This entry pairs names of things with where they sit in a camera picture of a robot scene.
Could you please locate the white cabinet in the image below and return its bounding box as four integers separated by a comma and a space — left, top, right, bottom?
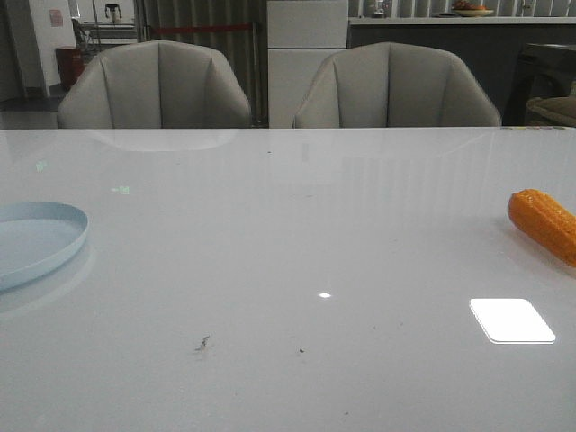
266, 1, 348, 129

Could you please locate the fruit bowl on counter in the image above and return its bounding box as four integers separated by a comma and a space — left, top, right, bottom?
452, 0, 493, 17

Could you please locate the left beige upholstered chair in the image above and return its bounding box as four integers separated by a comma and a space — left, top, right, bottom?
57, 40, 251, 129

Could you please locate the grey counter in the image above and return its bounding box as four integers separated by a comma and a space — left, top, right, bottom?
347, 17, 575, 116

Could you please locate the olive cushion seat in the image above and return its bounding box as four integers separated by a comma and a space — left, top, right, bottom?
526, 96, 575, 127

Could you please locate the red barrier belt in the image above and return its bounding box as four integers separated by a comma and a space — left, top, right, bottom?
150, 22, 253, 35

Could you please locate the beige upholstered chair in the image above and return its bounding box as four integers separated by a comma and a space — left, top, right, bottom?
57, 40, 251, 129
292, 42, 501, 129

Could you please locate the light blue round plate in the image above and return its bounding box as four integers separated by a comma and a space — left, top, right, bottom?
1, 202, 89, 291

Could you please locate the right beige upholstered chair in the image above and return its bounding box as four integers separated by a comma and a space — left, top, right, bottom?
292, 42, 501, 129

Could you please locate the orange corn cob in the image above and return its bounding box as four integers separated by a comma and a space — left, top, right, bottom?
508, 189, 575, 267

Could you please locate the red trash bin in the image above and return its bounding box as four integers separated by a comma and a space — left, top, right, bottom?
55, 47, 85, 91

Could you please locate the pink wall notice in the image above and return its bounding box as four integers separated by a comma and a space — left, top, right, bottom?
49, 9, 63, 27

